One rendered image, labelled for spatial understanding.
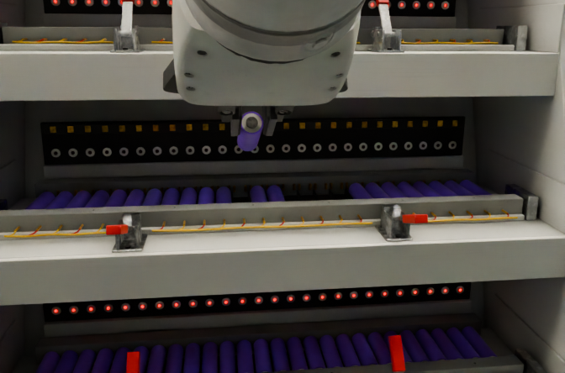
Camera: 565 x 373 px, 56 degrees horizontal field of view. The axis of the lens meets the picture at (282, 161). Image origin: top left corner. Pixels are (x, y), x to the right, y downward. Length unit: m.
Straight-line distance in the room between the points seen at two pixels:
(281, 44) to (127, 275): 0.36
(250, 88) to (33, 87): 0.30
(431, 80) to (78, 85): 0.35
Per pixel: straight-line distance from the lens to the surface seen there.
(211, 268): 0.53
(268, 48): 0.23
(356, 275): 0.55
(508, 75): 0.61
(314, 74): 0.29
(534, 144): 0.68
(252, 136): 0.41
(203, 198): 0.61
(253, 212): 0.56
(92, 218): 0.58
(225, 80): 0.30
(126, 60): 0.54
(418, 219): 0.49
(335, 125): 0.70
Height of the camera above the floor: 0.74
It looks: 4 degrees up
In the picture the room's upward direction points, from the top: 2 degrees counter-clockwise
